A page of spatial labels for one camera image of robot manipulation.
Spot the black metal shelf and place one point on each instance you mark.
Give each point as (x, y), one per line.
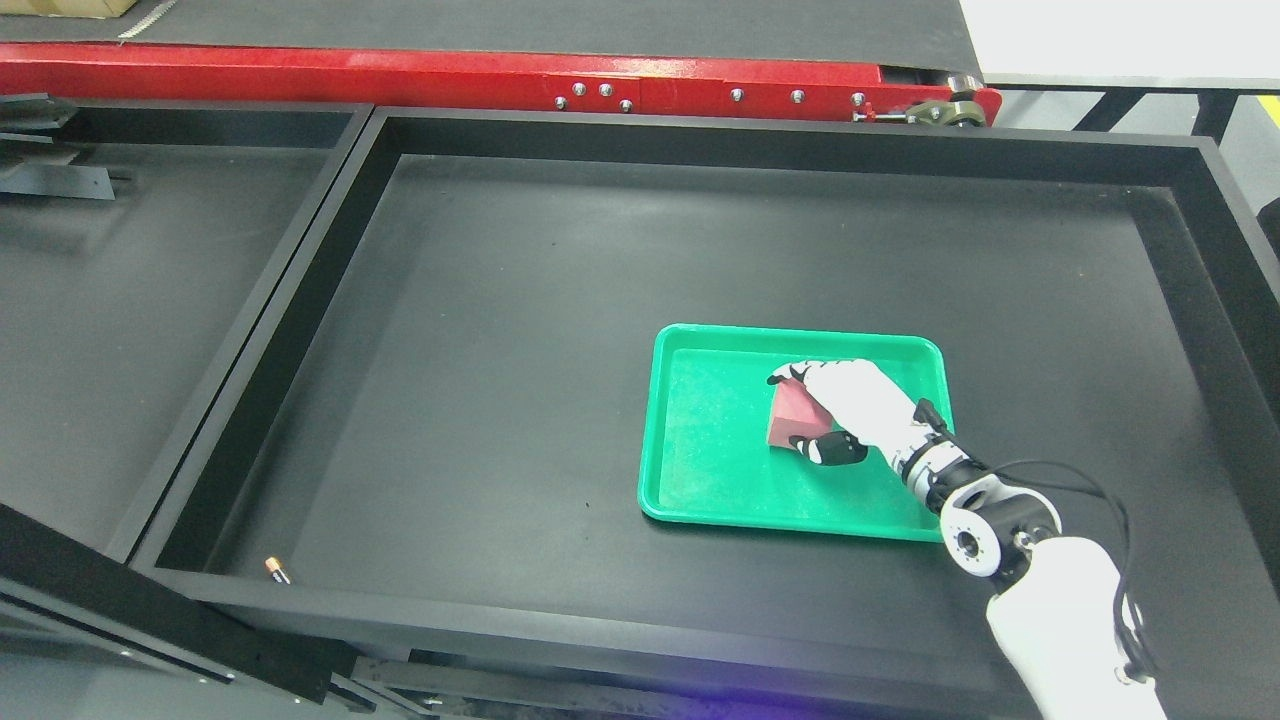
(433, 434)
(123, 317)

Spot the black metal shelf left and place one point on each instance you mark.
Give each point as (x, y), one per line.
(123, 317)

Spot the black metal shelf right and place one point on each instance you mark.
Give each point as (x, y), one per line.
(433, 434)

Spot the red conveyor frame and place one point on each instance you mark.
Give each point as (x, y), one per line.
(681, 86)

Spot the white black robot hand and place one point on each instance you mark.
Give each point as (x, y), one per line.
(868, 410)

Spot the pink foam block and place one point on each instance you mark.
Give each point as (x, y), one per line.
(794, 413)

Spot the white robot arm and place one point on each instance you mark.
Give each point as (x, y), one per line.
(1061, 613)

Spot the green plastic tray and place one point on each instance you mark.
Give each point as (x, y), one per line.
(705, 459)

